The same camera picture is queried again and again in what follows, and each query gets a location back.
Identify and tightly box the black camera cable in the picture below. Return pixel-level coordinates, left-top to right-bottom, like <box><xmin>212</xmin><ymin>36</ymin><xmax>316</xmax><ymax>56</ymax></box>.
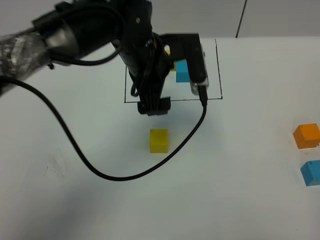
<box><xmin>0</xmin><ymin>77</ymin><xmax>209</xmax><ymax>181</ymax></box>

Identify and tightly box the blue template block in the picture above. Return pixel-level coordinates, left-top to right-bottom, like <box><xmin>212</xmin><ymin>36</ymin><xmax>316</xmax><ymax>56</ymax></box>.
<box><xmin>175</xmin><ymin>61</ymin><xmax>190</xmax><ymax>83</ymax></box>

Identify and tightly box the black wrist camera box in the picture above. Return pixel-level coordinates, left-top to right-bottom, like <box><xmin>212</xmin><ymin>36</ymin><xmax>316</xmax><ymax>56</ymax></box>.
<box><xmin>160</xmin><ymin>33</ymin><xmax>209</xmax><ymax>98</ymax></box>

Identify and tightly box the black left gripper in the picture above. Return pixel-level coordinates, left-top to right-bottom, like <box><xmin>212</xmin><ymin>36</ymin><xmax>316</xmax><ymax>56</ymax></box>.
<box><xmin>111</xmin><ymin>14</ymin><xmax>171</xmax><ymax>116</ymax></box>

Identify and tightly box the blue loose block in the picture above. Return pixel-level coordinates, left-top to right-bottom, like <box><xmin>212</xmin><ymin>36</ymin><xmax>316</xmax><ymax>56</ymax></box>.
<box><xmin>300</xmin><ymin>160</ymin><xmax>320</xmax><ymax>187</ymax></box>

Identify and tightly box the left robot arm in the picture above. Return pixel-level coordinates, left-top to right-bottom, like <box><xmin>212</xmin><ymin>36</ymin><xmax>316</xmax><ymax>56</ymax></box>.
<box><xmin>0</xmin><ymin>0</ymin><xmax>171</xmax><ymax>116</ymax></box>

